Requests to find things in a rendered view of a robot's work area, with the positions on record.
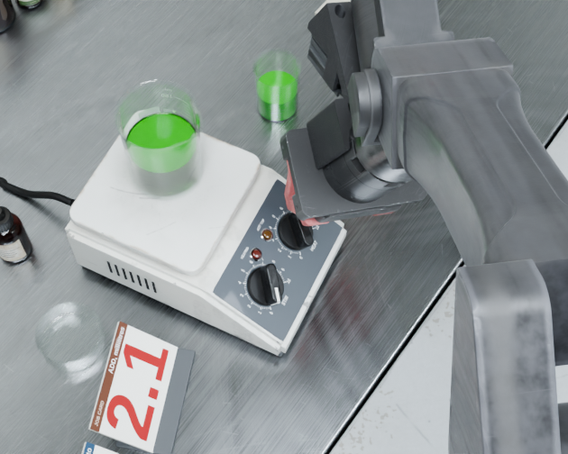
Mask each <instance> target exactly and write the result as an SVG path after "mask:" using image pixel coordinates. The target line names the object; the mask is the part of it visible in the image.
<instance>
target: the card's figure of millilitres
mask: <svg viewBox="0 0 568 454"><path fill-rule="evenodd" d="M170 352H171V347H169V346H167V345H165V344H162V343H160V342H158V341H156V340H153V339H151V338H149V337H147V336H144V335H142V334H140V333H139V332H137V331H133V330H131V329H129V328H127V330H126V334H125V336H124V343H123V346H122V349H121V353H120V357H119V359H118V363H117V367H116V371H115V376H114V380H113V383H112V386H111V390H110V394H109V396H108V400H107V404H106V407H105V413H104V417H103V420H102V423H101V427H100V429H101V430H104V431H108V432H111V433H113V434H115V435H118V436H120V437H123V438H126V439H127V440H131V441H134V442H137V443H139V444H142V445H143V446H146V447H148V444H149V440H150V437H151V429H152V425H153V422H154V418H155V414H156V411H157V407H158V403H159V400H160V392H161V389H162V385H163V381H164V377H165V374H166V370H167V366H168V363H169V355H170Z"/></svg>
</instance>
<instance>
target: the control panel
mask: <svg viewBox="0 0 568 454"><path fill-rule="evenodd" d="M285 188H286V185H285V184H284V183H282V182H281V181H280V180H278V179H277V180H276V181H275V183H274V184H273V186H272V188H271V190H270V191H269V193H268V195H267V196H266V198H265V200H264V202H263V203H262V205H261V208H260V209H259V211H258V213H257V214H256V215H255V217H254V219H253V221H252V223H251V225H250V227H249V228H248V230H247V232H246V233H245V234H244V236H243V239H242V240H241V242H240V244H239V246H238V247H237V249H236V251H235V253H234V254H233V256H232V258H231V259H230V261H229V263H228V265H227V266H226V268H225V270H224V272H223V274H222V276H221V277H220V278H219V280H218V282H217V284H216V285H215V288H214V291H213V293H214V294H215V295H216V296H218V297H219V298H221V299H222V300H224V301H225V302H227V303H228V304H229V305H231V306H232V307H233V308H235V309H236V310H237V311H239V312H240V313H242V314H244V315H245V316H246V317H248V318H249V319H251V320H252V321H254V322H255V323H257V324H258V325H260V326H261V327H262V328H263V329H264V330H266V331H268V332H269V333H271V334H272V335H273V336H275V337H276V338H278V339H279V340H281V341H284V340H285V338H286V336H287V335H288V333H289V330H290V328H291V326H292V324H293V322H294V321H295V319H296V317H297V315H298V313H299V311H300V309H301V307H302V305H303V303H304V302H305V300H306V298H307V295H308V293H309V292H310V290H311V288H312V286H313V284H314V283H315V281H316V278H317V276H318V274H319V272H320V270H321V269H322V267H323V265H324V264H325V261H326V259H327V257H328V255H329V253H330V251H331V249H332V248H333V246H334V244H335V242H336V240H337V238H338V236H339V234H340V232H341V230H342V227H341V226H340V225H339V224H337V223H336V222H329V223H326V224H319V225H314V226H312V228H313V240H314V243H313V244H312V245H311V246H309V247H307V248H304V249H302V250H291V249H289V248H287V247H286V246H285V245H284V244H283V243H282V242H281V240H280V238H279V234H278V226H279V221H280V220H281V218H282V217H283V216H284V215H286V214H288V213H290V210H288V208H287V204H286V199H285V196H284V193H285ZM266 230H268V231H270V232H271V238H270V239H269V240H266V239H264V237H263V232H264V231H266ZM253 250H258V251H259V252H260V253H261V257H260V258H259V259H254V258H253V256H252V251H253ZM270 263H271V264H274V265H275V266H276V269H277V272H278V273H279V274H280V276H281V277H282V280H283V283H284V292H283V295H282V300H281V301H280V302H279V304H275V305H269V306H264V305H260V304H257V303H256V302H254V301H253V300H252V298H251V297H250V295H249V292H248V288H247V281H248V278H249V275H250V274H251V273H252V272H253V271H254V270H255V269H256V268H260V267H263V266H265V265H267V264H270Z"/></svg>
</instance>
